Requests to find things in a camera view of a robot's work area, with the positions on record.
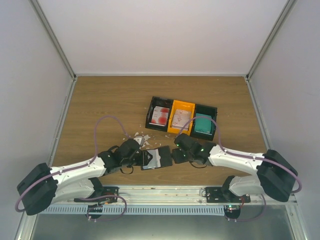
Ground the white VIP card stack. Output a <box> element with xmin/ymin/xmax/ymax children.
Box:
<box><xmin>171</xmin><ymin>109</ymin><xmax>191</xmax><ymax>130</ymax></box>

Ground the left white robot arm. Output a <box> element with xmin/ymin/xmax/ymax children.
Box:
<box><xmin>15</xmin><ymin>137</ymin><xmax>158</xmax><ymax>216</ymax></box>

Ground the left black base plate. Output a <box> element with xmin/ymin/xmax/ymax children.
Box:
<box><xmin>95</xmin><ymin>186</ymin><xmax>119</xmax><ymax>204</ymax></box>

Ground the right black card bin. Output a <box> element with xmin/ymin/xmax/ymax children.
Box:
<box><xmin>190</xmin><ymin>104</ymin><xmax>218</xmax><ymax>141</ymax></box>

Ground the left frame post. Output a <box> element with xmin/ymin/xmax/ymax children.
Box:
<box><xmin>29</xmin><ymin>0</ymin><xmax>77</xmax><ymax>81</ymax></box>

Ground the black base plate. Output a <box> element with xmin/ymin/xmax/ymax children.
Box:
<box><xmin>201</xmin><ymin>186</ymin><xmax>251</xmax><ymax>204</ymax></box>
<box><xmin>95</xmin><ymin>186</ymin><xmax>119</xmax><ymax>204</ymax></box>

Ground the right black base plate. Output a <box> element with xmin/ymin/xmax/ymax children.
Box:
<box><xmin>201</xmin><ymin>186</ymin><xmax>251</xmax><ymax>204</ymax></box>

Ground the black leather card holder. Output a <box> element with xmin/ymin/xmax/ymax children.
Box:
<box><xmin>142</xmin><ymin>146</ymin><xmax>173</xmax><ymax>170</ymax></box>

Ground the frame post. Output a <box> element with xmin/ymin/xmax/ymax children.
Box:
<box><xmin>245</xmin><ymin>0</ymin><xmax>297</xmax><ymax>82</ymax></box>
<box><xmin>29</xmin><ymin>0</ymin><xmax>77</xmax><ymax>81</ymax></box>

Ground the left black card bin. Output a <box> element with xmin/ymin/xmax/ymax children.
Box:
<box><xmin>145</xmin><ymin>96</ymin><xmax>173</xmax><ymax>132</ymax></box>

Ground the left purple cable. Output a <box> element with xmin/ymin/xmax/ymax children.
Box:
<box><xmin>15</xmin><ymin>116</ymin><xmax>132</xmax><ymax>212</ymax></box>

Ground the right frame post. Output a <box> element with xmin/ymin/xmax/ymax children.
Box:
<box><xmin>245</xmin><ymin>0</ymin><xmax>297</xmax><ymax>82</ymax></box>

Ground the aluminium rail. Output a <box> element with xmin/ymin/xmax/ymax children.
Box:
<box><xmin>44</xmin><ymin>184</ymin><xmax>298</xmax><ymax>206</ymax></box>

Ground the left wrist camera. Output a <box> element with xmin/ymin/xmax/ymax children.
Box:
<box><xmin>133</xmin><ymin>136</ymin><xmax>145</xmax><ymax>148</ymax></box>

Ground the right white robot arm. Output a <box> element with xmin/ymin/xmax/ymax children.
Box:
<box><xmin>172</xmin><ymin>133</ymin><xmax>298</xmax><ymax>203</ymax></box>

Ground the grey slotted cable duct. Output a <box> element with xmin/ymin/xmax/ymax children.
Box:
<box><xmin>41</xmin><ymin>204</ymin><xmax>225</xmax><ymax>217</ymax></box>

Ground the red card stack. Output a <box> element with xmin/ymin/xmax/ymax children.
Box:
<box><xmin>149</xmin><ymin>106</ymin><xmax>170</xmax><ymax>126</ymax></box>

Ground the black card bin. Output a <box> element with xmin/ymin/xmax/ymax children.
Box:
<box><xmin>190</xmin><ymin>104</ymin><xmax>218</xmax><ymax>141</ymax></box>
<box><xmin>145</xmin><ymin>96</ymin><xmax>173</xmax><ymax>132</ymax></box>

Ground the orange card bin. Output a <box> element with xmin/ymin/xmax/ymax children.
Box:
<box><xmin>167</xmin><ymin>100</ymin><xmax>196</xmax><ymax>135</ymax></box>

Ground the teal card stack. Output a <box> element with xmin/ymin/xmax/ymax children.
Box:
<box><xmin>194</xmin><ymin>113</ymin><xmax>212</xmax><ymax>135</ymax></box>

